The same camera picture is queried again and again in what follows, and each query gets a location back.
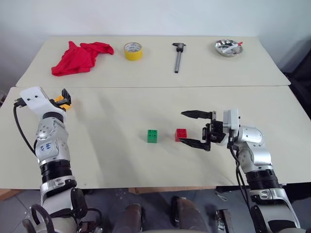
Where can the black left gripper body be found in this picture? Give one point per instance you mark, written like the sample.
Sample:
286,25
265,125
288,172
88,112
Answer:
52,101

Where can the red toy brick cube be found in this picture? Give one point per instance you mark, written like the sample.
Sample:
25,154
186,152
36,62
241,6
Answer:
181,134

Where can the white pen with red tip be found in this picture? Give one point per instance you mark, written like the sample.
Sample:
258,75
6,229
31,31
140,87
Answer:
230,49

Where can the red crumpled cloth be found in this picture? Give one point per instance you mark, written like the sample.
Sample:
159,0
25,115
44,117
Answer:
75,60

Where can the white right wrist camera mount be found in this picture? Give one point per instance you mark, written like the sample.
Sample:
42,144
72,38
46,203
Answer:
231,119

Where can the yellow toy brick cube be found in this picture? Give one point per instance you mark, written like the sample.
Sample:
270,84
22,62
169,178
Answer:
66,107

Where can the grey vernier caliper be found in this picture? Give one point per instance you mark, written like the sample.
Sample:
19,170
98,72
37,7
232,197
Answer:
178,59

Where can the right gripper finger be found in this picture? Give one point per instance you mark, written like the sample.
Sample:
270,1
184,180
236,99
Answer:
195,114
196,144

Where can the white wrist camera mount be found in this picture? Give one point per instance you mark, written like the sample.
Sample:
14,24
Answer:
231,119
34,100

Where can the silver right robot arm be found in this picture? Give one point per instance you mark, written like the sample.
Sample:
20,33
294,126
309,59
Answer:
258,155

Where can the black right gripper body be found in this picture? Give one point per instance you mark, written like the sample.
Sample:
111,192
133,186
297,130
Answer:
216,132

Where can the green toy brick cube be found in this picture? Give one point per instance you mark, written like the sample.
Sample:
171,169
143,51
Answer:
152,136

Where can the black bulky furniture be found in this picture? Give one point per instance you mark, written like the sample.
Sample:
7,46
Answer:
300,80

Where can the round metal dish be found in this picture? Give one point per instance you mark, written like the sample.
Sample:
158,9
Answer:
223,49

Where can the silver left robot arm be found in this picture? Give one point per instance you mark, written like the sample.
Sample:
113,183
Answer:
51,143

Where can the yellow tape roll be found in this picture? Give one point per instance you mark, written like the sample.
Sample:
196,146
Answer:
133,54

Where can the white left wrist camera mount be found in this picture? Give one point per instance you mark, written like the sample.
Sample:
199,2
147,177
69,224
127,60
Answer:
34,100

